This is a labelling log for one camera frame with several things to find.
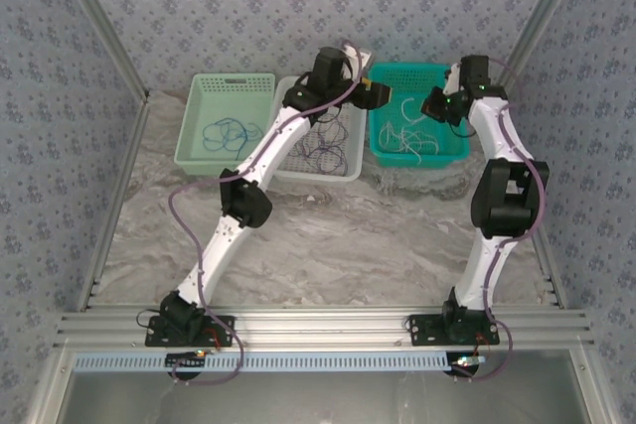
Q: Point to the white plastic basket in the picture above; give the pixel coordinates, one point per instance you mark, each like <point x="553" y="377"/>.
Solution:
<point x="348" y="166"/>

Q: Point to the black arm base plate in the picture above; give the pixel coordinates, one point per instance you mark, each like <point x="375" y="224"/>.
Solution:
<point x="223" y="332"/>
<point x="422" y="332"/>

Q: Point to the aluminium side rail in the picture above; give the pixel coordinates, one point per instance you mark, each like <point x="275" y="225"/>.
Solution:
<point x="124" y="166"/>
<point x="551" y="275"/>

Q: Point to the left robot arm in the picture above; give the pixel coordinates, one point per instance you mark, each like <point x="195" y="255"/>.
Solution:
<point x="218" y="255"/>

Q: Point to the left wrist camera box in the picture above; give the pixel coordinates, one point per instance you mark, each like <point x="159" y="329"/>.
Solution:
<point x="360" y="64"/>

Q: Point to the teal plastic basket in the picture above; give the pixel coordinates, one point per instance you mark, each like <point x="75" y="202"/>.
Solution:
<point x="447" y="146"/>

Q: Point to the wide aluminium mounting rail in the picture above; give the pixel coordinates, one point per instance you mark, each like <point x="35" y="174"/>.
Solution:
<point x="323" y="327"/>

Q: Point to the small white scrap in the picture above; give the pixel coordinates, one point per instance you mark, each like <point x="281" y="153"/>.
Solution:
<point x="310" y="197"/>

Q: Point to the aluminium frame post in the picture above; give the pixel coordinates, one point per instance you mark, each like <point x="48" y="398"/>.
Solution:
<point x="99" y="22"/>
<point x="541" y="17"/>

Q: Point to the grey metal panel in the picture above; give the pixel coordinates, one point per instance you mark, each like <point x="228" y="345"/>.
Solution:
<point x="323" y="399"/>

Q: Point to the black controller board mount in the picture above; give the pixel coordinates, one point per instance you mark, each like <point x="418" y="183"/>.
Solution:
<point x="186" y="367"/>
<point x="467" y="367"/>

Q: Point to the mint green plastic basket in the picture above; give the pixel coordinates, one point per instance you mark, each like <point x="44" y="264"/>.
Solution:
<point x="199" y="96"/>

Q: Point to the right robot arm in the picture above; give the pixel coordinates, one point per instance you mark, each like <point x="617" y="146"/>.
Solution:
<point x="484" y="265"/>

